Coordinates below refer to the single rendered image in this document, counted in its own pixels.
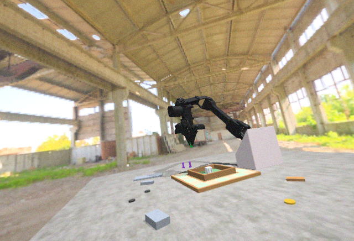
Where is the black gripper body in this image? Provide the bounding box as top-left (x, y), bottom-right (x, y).
top-left (174, 116), bottom-right (205, 134)

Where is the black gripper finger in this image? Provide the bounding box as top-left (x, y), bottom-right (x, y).
top-left (181, 133), bottom-right (190, 145)
top-left (187, 131), bottom-right (198, 145)

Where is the yellow flat disc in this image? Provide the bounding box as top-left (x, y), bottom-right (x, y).
top-left (284, 199), bottom-right (296, 205)

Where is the white die with black pips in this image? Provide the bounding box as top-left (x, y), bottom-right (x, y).
top-left (205, 166), bottom-right (213, 174)

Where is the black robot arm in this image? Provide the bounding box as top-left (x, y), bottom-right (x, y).
top-left (167, 96), bottom-right (250, 140)

